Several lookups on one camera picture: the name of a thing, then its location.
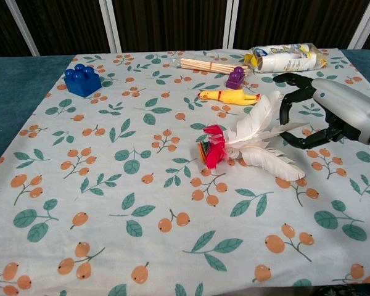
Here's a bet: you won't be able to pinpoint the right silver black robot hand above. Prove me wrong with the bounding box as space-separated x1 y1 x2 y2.
273 73 370 151

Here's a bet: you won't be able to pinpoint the white feather shuttlecock red base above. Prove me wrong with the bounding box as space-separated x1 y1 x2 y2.
197 91 311 179

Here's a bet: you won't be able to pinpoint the paper cups in plastic sleeve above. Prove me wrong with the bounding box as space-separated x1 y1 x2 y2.
244 43 328 74

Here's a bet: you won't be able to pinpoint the purple toy building block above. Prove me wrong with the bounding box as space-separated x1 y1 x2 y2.
226 68 245 89

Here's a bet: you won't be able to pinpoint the yellow rubber chicken toy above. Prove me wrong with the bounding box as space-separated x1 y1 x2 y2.
197 89 261 107

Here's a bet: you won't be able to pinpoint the bundle of wooden sticks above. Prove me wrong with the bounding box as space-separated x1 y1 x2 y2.
171 57 250 76

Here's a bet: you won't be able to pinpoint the white framed dark partition screen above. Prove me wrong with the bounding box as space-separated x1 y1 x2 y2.
0 0 370 57

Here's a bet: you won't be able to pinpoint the fruit and leaf print tablecloth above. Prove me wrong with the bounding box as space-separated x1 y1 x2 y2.
0 48 370 296

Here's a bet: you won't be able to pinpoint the blue toy building block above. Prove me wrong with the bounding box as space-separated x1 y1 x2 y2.
64 63 103 98

